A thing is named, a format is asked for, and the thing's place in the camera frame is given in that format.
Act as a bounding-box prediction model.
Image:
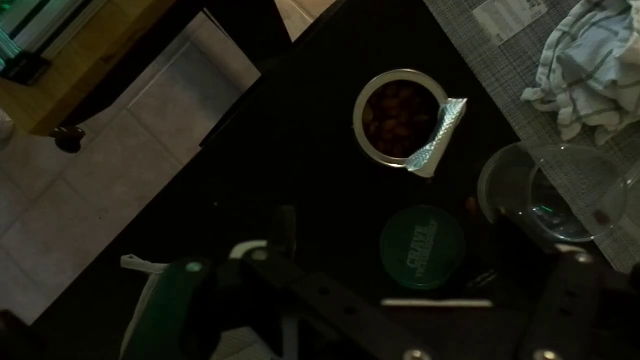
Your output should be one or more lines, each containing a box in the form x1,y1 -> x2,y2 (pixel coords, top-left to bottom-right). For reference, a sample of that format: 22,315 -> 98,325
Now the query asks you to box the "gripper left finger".
124,205 -> 437,360

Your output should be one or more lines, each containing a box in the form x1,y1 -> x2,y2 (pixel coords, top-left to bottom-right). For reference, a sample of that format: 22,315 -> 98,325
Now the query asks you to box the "peeled silver foil seal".
404,97 -> 469,179

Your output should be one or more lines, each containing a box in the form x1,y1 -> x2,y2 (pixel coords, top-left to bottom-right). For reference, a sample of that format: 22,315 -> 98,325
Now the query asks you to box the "wooden cabinet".
0,0 -> 177,137

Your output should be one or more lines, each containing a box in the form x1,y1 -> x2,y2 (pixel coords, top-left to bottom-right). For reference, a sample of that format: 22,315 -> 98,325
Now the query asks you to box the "white green-striped cloth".
520,0 -> 640,147

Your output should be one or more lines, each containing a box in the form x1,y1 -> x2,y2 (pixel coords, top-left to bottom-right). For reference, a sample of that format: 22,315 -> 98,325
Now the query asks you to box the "clear plastic cup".
476,141 -> 630,247

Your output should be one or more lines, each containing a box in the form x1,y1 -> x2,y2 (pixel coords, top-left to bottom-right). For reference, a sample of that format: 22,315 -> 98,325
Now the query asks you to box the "grey woven placemat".
422,0 -> 640,274

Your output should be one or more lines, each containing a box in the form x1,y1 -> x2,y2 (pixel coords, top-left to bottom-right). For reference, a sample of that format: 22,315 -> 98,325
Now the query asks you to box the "round dark green lid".
378,204 -> 467,291

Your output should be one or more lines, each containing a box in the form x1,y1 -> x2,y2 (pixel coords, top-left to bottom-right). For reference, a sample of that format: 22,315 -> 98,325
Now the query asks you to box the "open round metal-rimmed jar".
352,68 -> 449,169

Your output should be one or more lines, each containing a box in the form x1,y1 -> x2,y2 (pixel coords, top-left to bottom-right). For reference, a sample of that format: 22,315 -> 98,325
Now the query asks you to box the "white paper label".
472,0 -> 549,47

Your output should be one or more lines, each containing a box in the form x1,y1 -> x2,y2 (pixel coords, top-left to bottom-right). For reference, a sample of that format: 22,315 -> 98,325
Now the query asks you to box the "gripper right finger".
519,246 -> 640,360

